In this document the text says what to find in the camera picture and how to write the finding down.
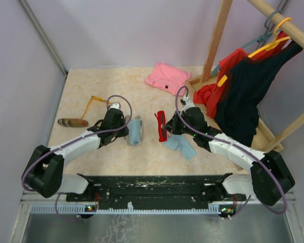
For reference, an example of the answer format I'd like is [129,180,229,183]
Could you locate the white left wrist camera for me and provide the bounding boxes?
[107,102,121,110]

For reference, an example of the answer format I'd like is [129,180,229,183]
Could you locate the folded pink shirt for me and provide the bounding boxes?
[144,63,192,96]

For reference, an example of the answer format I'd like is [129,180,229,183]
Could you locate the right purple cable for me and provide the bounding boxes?
[175,86,287,220]

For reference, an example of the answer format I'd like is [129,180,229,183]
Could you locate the yellow hanger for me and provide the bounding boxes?
[211,18,291,87]

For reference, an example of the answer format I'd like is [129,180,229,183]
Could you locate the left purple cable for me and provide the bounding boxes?
[22,95,133,222]

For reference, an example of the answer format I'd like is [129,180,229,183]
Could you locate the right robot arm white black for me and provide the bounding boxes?
[162,107,295,206]

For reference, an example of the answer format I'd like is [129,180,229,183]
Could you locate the light blue cloth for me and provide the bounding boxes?
[128,118,141,146]
[163,135,197,160]

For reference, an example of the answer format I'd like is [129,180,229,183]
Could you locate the teal hanger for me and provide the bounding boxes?
[212,9,282,76]

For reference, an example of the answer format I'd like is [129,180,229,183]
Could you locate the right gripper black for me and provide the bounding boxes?
[163,110,197,136]

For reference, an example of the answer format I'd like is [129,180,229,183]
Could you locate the purple cable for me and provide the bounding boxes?
[22,95,133,222]
[175,86,287,220]

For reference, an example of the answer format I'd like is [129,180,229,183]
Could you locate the wooden clothes rack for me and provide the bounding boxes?
[184,0,304,173]

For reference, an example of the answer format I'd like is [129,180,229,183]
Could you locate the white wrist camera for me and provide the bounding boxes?
[107,102,121,110]
[180,98,195,112]

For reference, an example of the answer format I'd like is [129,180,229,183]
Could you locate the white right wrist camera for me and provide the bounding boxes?
[180,98,195,112]

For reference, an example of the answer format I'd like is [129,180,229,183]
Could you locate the orange sunglasses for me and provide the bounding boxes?
[81,95,109,119]

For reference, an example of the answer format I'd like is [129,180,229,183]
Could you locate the red shirt hanging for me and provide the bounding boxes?
[193,31,287,118]

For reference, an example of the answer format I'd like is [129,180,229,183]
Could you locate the red sunglasses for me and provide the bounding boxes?
[155,110,168,143]

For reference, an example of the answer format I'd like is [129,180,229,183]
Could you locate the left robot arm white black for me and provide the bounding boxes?
[22,103,129,201]

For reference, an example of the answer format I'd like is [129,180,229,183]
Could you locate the brown striped glasses case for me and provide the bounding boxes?
[57,118,89,128]

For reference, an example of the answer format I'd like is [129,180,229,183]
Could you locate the map print glasses case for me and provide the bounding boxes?
[124,115,143,146]

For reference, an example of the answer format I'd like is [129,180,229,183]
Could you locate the dark navy shirt hanging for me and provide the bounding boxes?
[214,41,303,147]

